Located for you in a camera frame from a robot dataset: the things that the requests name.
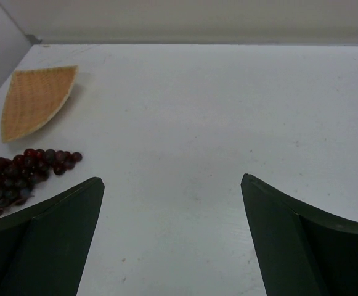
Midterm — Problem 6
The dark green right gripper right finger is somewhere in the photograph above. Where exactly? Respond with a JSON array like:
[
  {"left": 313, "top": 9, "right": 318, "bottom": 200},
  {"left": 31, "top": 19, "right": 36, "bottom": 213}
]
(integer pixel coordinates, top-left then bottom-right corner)
[{"left": 241, "top": 174, "right": 358, "bottom": 295}]

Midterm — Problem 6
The dark red fake grape bunch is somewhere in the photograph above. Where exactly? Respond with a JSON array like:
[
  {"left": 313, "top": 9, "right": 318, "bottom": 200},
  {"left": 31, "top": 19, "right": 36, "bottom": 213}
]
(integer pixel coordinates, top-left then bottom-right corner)
[{"left": 0, "top": 148, "right": 83, "bottom": 216}]

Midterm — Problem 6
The woven wicker fruit basket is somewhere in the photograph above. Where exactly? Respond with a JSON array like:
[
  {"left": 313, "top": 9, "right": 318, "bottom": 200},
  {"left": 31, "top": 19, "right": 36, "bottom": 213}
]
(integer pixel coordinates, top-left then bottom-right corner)
[{"left": 1, "top": 65, "right": 78, "bottom": 143}]

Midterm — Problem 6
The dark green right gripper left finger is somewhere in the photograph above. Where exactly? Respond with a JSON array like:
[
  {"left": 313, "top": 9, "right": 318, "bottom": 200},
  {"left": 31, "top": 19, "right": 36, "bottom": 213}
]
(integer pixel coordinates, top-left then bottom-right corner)
[{"left": 0, "top": 177, "right": 105, "bottom": 295}]

